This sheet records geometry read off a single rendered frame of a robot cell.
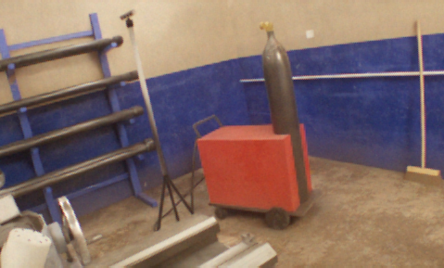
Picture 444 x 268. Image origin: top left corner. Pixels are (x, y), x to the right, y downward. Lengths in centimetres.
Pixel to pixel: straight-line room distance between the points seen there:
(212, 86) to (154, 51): 97
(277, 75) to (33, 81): 258
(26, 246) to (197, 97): 426
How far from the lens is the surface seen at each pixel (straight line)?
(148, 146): 389
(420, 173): 361
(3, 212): 77
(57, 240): 109
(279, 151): 272
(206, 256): 149
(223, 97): 495
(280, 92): 270
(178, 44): 463
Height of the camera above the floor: 152
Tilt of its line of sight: 14 degrees down
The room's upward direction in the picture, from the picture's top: 11 degrees counter-clockwise
